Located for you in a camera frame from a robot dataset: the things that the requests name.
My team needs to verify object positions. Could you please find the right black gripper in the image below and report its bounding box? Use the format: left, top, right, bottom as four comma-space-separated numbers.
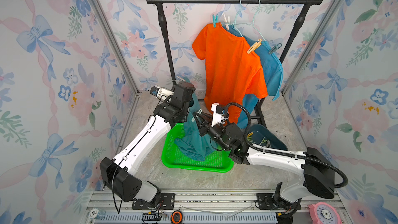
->
195, 109, 231, 152

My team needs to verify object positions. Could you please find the orange t-shirt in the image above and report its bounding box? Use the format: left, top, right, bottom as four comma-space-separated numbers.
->
192, 23, 268, 110

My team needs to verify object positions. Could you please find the dark teal clothespin bin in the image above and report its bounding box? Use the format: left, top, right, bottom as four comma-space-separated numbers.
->
248, 124, 288, 151

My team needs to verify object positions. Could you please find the bright teal clothespin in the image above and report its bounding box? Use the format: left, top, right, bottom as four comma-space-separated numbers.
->
212, 14, 219, 28

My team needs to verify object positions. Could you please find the white clothespin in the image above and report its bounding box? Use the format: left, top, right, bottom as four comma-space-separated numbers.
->
222, 13, 231, 30

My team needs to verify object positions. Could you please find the beige clothespin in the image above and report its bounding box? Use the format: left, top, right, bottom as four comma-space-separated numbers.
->
247, 38, 262, 54

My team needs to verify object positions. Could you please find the teal t-shirt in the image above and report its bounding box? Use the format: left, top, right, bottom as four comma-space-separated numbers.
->
227, 26, 284, 129

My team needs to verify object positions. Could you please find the light teal wire hanger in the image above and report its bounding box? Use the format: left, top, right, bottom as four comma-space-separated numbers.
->
250, 0, 266, 41

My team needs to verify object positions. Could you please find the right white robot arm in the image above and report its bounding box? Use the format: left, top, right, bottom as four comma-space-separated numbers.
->
193, 112, 335, 210

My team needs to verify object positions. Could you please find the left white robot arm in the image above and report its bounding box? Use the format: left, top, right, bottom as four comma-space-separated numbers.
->
100, 81, 195, 206

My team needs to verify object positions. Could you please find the green plastic tray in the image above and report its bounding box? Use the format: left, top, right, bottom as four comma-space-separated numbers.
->
161, 123, 234, 173

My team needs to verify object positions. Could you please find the pink round object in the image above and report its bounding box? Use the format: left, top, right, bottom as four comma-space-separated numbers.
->
308, 202, 343, 224

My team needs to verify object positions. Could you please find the black clothes rack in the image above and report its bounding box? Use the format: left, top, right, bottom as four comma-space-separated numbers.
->
145, 0, 324, 128

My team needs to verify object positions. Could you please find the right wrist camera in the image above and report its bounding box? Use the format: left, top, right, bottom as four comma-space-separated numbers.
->
211, 103, 226, 127

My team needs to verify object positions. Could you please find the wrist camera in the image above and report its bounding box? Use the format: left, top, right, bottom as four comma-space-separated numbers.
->
150, 86, 174, 99
211, 103, 226, 127

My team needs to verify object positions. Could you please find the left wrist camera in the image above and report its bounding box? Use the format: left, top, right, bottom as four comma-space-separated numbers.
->
150, 86, 174, 99

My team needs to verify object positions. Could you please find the black corrugated cable hose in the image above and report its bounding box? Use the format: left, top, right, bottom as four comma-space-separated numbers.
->
224, 102, 349, 189

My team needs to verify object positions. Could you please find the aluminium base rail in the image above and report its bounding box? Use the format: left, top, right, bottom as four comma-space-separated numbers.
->
79, 189, 352, 224

